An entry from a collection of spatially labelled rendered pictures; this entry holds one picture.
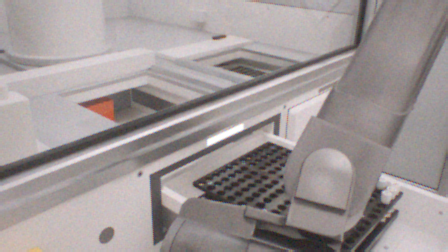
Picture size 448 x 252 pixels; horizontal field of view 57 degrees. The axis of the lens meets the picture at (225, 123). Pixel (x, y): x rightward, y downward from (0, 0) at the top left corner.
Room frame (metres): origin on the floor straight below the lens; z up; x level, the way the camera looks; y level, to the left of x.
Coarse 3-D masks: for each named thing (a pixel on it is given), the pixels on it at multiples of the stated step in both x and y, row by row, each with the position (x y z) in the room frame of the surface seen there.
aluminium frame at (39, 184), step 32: (320, 64) 0.77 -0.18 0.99; (224, 96) 0.58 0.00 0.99; (256, 96) 0.61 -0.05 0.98; (288, 96) 0.68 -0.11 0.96; (128, 128) 0.45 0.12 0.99; (160, 128) 0.46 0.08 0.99; (192, 128) 0.51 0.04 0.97; (224, 128) 0.56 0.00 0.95; (32, 160) 0.36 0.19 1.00; (64, 160) 0.37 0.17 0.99; (96, 160) 0.39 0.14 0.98; (128, 160) 0.43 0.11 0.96; (0, 192) 0.32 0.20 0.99; (32, 192) 0.34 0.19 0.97; (64, 192) 0.36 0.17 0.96; (0, 224) 0.31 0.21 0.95
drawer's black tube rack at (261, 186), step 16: (272, 144) 0.61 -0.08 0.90; (240, 160) 0.56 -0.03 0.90; (256, 160) 0.56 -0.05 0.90; (272, 160) 0.56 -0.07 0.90; (208, 176) 0.50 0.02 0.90; (224, 176) 0.50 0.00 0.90; (240, 176) 0.50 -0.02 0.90; (256, 176) 0.50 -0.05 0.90; (272, 176) 0.50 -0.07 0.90; (208, 192) 0.46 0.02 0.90; (224, 192) 0.46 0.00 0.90; (240, 192) 0.46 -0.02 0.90; (256, 192) 0.46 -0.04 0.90; (272, 192) 0.46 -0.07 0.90; (256, 208) 0.43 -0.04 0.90; (272, 208) 0.43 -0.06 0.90; (288, 208) 0.43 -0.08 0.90; (368, 208) 0.43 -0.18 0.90; (384, 224) 0.44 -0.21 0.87; (368, 240) 0.41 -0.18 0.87
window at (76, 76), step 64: (0, 0) 0.36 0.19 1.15; (64, 0) 0.41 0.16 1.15; (128, 0) 0.46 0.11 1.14; (192, 0) 0.53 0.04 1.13; (256, 0) 0.63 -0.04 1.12; (320, 0) 0.78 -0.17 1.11; (0, 64) 0.35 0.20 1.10; (64, 64) 0.40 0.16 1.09; (128, 64) 0.46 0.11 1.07; (192, 64) 0.53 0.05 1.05; (256, 64) 0.64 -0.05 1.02; (0, 128) 0.35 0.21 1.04; (64, 128) 0.39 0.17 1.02
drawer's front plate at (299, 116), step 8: (320, 96) 0.76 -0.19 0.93; (304, 104) 0.72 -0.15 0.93; (312, 104) 0.72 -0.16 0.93; (320, 104) 0.74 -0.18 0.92; (296, 112) 0.68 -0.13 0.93; (304, 112) 0.70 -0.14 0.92; (312, 112) 0.72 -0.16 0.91; (288, 120) 0.69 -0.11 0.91; (296, 120) 0.68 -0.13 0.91; (304, 120) 0.70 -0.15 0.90; (288, 128) 0.69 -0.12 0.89; (296, 128) 0.68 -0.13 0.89; (304, 128) 0.70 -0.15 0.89; (288, 136) 0.69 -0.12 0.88; (296, 136) 0.68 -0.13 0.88
